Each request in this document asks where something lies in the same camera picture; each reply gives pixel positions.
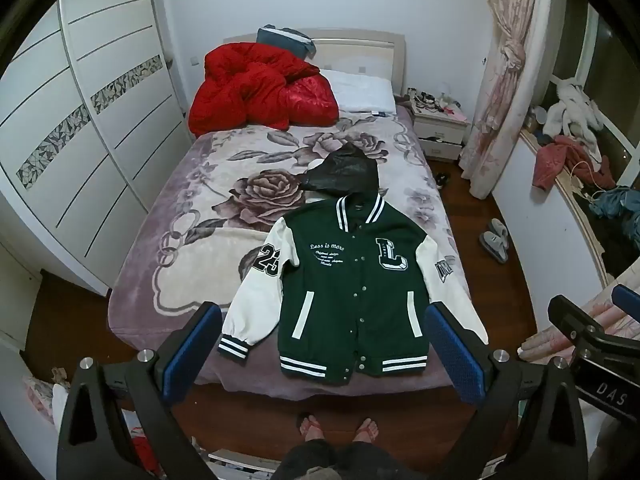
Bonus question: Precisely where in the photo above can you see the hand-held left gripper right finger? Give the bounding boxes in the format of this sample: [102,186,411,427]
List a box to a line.
[424,301,588,480]

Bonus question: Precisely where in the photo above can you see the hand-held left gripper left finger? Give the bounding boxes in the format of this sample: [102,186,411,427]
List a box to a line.
[56,301,226,480]

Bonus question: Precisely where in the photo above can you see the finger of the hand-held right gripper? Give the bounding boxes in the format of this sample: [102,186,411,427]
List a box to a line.
[547,295,608,361]
[611,283,640,323]

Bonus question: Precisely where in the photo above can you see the green white varsity jacket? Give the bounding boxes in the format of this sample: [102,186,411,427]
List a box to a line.
[218,142,490,386]

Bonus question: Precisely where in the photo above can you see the pink floral bedding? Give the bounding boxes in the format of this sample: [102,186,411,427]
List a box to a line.
[517,280,640,366]

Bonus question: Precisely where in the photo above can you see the blue garment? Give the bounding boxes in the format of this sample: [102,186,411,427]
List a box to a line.
[590,186,640,221]

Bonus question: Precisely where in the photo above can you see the white bay window ledge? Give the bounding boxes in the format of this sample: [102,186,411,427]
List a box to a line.
[492,125,640,336]

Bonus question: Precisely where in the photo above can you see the grey slipper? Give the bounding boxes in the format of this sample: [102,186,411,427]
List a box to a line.
[479,231,508,263]
[487,218,511,248]

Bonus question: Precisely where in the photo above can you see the person's right foot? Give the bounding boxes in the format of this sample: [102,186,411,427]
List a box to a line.
[352,417,381,443]

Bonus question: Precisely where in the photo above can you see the person's foot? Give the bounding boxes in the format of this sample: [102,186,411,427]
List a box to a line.
[297,412,326,441]
[352,417,381,443]

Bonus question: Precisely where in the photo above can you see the person's left foot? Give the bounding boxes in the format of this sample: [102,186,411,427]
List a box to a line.
[297,412,326,441]

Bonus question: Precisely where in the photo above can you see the person's dark pants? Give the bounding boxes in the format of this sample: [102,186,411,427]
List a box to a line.
[272,437,431,480]

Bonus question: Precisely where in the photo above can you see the red garment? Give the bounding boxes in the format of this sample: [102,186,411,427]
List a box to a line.
[531,135,617,192]

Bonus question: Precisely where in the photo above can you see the floral cloth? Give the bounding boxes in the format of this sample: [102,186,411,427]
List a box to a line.
[22,367,71,426]

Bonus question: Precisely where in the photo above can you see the white plush toy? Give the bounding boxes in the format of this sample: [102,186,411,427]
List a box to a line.
[542,77,606,156]

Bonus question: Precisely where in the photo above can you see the white nightstand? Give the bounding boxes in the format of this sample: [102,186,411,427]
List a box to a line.
[411,102,472,161]

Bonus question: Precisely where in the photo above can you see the pink floral curtain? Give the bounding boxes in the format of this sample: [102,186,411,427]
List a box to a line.
[459,0,556,198]

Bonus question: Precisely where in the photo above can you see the cluster of small nightstand items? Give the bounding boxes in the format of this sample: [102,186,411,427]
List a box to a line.
[406,87,463,116]

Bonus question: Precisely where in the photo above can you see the red quilt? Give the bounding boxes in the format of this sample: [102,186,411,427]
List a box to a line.
[189,42,338,136]

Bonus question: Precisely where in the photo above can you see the white wardrobe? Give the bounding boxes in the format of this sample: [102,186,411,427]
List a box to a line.
[0,0,193,301]

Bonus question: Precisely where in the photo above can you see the bay window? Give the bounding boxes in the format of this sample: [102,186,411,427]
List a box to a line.
[550,0,640,281]

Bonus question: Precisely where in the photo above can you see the white pillow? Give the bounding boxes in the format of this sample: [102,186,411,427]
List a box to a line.
[320,67,398,116]

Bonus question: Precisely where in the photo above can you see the beige bed headboard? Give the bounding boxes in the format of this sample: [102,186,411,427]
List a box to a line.
[222,27,408,98]

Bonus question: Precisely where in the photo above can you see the grey-blue cushion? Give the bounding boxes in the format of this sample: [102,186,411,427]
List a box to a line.
[256,24,318,58]

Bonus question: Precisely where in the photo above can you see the white cable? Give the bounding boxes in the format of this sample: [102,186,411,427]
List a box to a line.
[567,160,608,206]

